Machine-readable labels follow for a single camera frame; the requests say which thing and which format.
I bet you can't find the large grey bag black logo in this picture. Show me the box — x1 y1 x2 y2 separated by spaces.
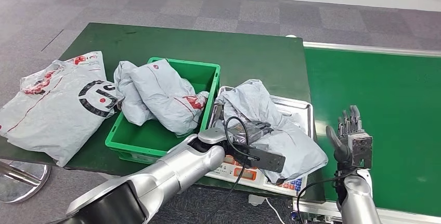
0 50 120 168

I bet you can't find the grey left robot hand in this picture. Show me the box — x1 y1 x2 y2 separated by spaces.
225 120 275 148

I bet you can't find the white scale with steel tray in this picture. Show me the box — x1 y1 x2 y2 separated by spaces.
206 85 314 197

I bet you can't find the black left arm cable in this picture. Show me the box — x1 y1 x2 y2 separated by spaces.
205 116 262 224

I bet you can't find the conveyor circuit board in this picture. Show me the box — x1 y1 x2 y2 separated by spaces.
291 211 340 224

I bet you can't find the small white block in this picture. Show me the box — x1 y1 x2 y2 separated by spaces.
248 195 266 206

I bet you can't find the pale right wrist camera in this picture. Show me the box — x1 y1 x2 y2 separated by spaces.
348 133 374 170

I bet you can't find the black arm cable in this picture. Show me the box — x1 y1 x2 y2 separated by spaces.
296 168 360 224
205 116 262 224

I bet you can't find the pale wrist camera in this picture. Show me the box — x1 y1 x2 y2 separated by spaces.
240 144 287 174
348 133 374 170

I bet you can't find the thin white cable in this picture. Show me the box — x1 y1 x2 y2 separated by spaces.
265 198 287 224

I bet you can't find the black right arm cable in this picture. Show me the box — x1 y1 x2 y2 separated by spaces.
296 168 360 224

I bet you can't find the green plastic crate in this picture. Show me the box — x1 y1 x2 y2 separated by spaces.
105 57 222 165

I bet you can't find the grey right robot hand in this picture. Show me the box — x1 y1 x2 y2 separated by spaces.
325 104 374 164

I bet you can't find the grey parcel bold red print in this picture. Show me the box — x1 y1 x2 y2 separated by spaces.
131 59 210 137

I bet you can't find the grey parcel dark red print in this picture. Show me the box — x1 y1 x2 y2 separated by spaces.
213 79 329 186

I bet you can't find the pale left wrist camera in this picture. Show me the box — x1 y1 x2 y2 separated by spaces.
240 144 287 174

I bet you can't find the chrome round chair base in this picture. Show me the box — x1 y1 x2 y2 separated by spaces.
0 160 51 204

